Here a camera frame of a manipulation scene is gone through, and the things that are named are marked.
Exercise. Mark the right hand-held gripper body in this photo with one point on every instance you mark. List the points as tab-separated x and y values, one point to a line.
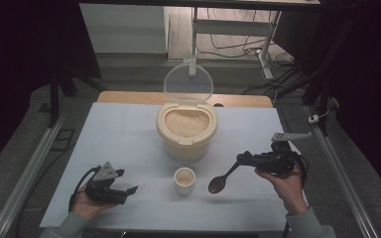
278	162

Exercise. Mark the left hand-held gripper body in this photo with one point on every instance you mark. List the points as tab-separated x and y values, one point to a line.
102	193

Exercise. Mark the brown wooden spoon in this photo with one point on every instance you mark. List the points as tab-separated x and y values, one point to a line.
217	185

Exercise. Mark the small white cup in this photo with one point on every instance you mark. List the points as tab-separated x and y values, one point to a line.
184	189

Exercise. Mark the small rice portion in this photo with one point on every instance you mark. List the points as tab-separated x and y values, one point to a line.
184	180

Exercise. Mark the cream plastic rice container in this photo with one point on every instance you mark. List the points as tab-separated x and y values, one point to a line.
185	148

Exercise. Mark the uncooked rice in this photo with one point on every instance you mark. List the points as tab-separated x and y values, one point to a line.
187	123

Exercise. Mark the person's left hand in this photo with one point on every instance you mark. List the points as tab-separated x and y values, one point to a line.
86	206

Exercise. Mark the person's right hand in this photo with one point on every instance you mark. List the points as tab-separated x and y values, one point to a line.
289	191

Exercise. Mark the pale blue table sheet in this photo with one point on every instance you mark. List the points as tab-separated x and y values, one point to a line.
119	139

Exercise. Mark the small white connector box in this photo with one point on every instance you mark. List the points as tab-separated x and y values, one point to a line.
313	118

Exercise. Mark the dark table grommet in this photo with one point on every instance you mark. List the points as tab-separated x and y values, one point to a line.
218	105

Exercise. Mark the clear round container lid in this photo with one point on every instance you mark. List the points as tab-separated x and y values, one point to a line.
188	81

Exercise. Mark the black metal stand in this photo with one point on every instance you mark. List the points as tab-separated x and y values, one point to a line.
53	99

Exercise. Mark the dark curtain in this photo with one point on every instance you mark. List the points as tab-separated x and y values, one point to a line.
20	66
360	82

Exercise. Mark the white cabinet panel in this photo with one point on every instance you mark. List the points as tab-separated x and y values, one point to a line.
122	29

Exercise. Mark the aluminium frame rail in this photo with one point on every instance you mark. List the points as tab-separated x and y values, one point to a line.
340	172
29	168

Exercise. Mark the white desk frame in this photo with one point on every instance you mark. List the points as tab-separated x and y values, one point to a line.
231	27

